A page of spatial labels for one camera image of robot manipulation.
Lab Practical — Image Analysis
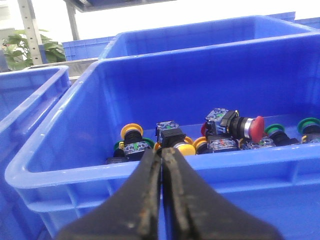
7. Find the green button far right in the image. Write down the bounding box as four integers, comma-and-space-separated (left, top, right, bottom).
297, 117, 320, 144

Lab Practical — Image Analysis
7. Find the green potted plant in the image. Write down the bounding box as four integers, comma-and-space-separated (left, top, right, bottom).
1, 29, 66, 71

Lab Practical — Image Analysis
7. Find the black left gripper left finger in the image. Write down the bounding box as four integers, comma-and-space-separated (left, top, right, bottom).
56, 150, 161, 240

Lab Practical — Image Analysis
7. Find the yellow button lying centre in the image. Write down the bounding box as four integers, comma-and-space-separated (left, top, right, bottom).
153, 120, 196, 156

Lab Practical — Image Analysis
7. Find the blue bin at far left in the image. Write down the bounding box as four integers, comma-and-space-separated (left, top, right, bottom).
0, 65, 71, 240

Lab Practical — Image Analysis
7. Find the blue bin holding buttons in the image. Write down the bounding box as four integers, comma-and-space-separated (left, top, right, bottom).
5, 33, 320, 240

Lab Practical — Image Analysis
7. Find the grey perforated shelf post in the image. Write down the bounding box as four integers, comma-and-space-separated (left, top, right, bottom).
17, 0, 44, 65

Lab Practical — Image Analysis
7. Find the green button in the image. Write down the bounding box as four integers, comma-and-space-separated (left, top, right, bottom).
297, 117, 320, 144
264, 123, 300, 147

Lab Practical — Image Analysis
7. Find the red mushroom push button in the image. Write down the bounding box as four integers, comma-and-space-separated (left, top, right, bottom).
200, 108, 265, 143

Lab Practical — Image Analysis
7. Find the blue bin behind button bin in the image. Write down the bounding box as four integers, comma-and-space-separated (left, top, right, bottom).
98, 15, 318, 60

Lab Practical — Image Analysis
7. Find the green button right middle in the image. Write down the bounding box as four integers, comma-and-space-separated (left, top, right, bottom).
264, 123, 300, 147

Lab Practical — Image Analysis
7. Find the yellow button near left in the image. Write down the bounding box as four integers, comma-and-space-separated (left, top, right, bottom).
120, 123, 148, 161

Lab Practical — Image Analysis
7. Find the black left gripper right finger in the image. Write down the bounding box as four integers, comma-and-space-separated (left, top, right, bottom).
161, 147, 283, 240

